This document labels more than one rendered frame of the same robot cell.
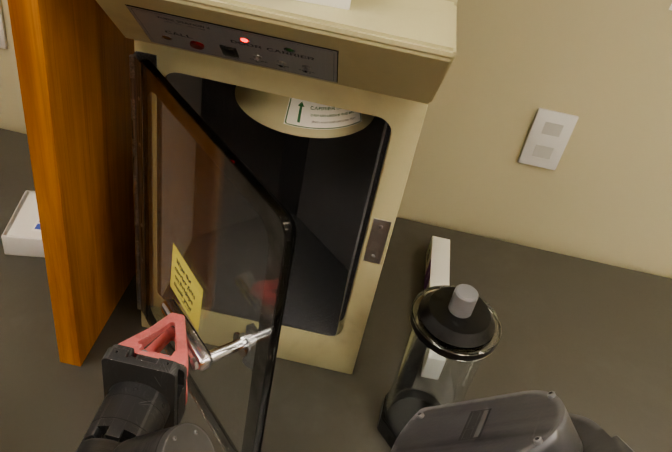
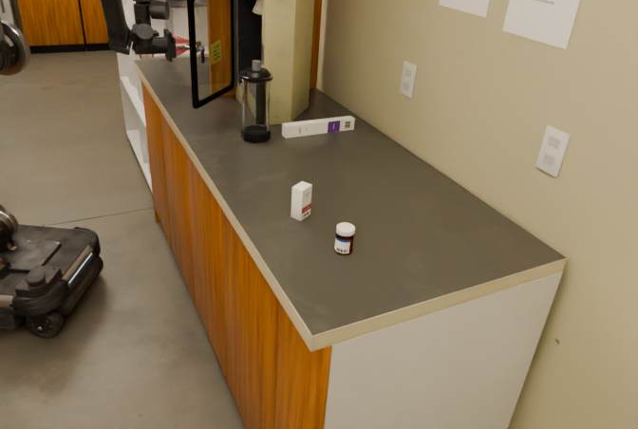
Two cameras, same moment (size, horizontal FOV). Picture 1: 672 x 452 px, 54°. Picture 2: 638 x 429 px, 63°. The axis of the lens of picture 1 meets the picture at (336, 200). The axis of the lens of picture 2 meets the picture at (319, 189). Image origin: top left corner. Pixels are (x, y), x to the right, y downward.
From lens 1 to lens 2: 175 cm
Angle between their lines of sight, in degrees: 51
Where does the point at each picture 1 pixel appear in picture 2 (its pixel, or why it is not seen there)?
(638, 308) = (403, 171)
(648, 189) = (443, 116)
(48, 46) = not seen: outside the picture
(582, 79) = (417, 45)
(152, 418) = (159, 41)
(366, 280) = not seen: hidden behind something
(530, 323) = (345, 149)
